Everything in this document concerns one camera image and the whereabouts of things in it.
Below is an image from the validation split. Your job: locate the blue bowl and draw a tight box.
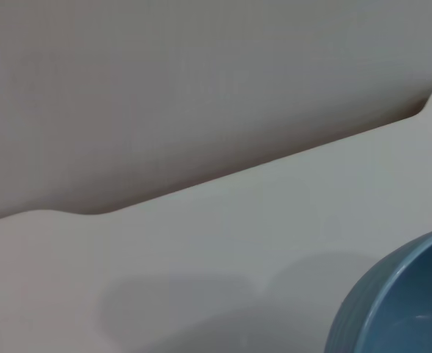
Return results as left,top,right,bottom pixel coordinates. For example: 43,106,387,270
323,223,432,353

